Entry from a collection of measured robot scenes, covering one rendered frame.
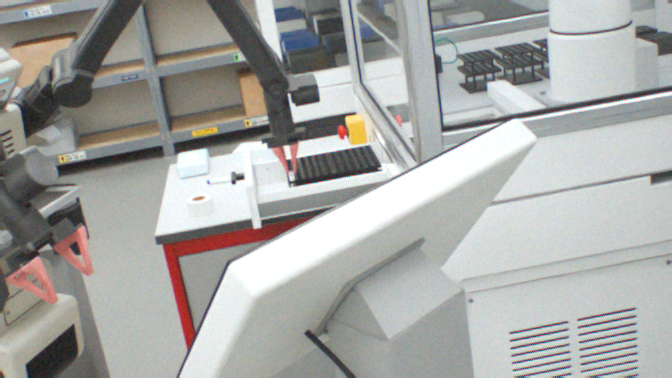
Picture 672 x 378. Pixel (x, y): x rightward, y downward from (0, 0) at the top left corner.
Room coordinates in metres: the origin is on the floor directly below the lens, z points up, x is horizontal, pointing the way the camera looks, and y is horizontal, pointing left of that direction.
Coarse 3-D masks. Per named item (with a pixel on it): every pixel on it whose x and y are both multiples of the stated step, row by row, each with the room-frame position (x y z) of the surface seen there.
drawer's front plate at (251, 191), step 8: (248, 152) 2.12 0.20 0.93; (248, 160) 2.05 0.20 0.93; (248, 168) 1.98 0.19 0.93; (248, 176) 1.92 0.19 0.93; (248, 184) 1.86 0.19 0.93; (256, 184) 2.10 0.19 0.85; (248, 192) 1.86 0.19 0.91; (256, 192) 1.97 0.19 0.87; (248, 200) 1.86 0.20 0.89; (256, 200) 1.86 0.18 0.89; (256, 208) 1.86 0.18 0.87; (256, 216) 1.86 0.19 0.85; (256, 224) 1.86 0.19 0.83
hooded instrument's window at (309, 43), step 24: (288, 0) 2.83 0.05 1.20; (312, 0) 2.84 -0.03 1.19; (336, 0) 2.84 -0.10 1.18; (288, 24) 2.83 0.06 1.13; (312, 24) 2.84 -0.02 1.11; (336, 24) 2.84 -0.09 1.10; (288, 48) 2.83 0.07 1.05; (312, 48) 2.84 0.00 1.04; (336, 48) 2.84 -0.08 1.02; (288, 72) 2.83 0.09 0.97; (312, 72) 2.83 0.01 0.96
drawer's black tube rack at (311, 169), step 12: (312, 156) 2.09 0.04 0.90; (324, 156) 2.07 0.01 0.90; (336, 156) 2.05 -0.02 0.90; (348, 156) 2.05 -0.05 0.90; (360, 156) 2.02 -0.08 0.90; (372, 156) 2.02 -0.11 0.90; (300, 168) 2.00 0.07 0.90; (312, 168) 2.00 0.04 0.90; (324, 168) 1.97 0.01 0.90; (336, 168) 1.96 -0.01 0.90; (348, 168) 1.95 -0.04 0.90; (360, 168) 1.94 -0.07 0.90; (372, 168) 1.93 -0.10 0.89; (300, 180) 1.92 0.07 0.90; (312, 180) 1.99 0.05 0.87; (324, 180) 1.98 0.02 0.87
